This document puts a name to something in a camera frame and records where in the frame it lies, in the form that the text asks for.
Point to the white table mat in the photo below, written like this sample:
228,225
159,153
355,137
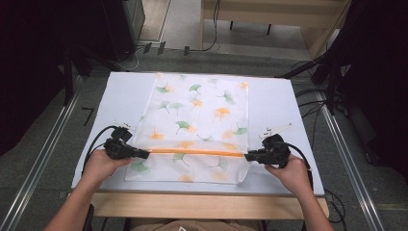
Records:
272,96

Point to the light wooden bench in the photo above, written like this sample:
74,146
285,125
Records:
272,5

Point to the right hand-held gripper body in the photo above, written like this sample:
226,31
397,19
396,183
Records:
274,154

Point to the person's left hand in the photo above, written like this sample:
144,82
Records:
96,168

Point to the person's right hand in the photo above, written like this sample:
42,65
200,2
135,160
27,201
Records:
295,174

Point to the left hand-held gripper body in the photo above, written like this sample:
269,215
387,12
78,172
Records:
117,149

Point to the black metal stand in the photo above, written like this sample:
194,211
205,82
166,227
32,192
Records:
332,93
68,83

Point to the light wooden table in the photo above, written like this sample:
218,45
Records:
208,205

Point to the leaf print white pillowcase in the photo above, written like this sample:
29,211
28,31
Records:
198,115

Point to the black curtain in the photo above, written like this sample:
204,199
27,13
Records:
378,64
25,64

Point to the aluminium floor rail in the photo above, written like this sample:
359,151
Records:
351,173
38,173

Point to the small dark floor bracket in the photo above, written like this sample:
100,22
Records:
147,47
161,47

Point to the dark cabinet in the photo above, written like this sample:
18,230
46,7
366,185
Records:
122,29

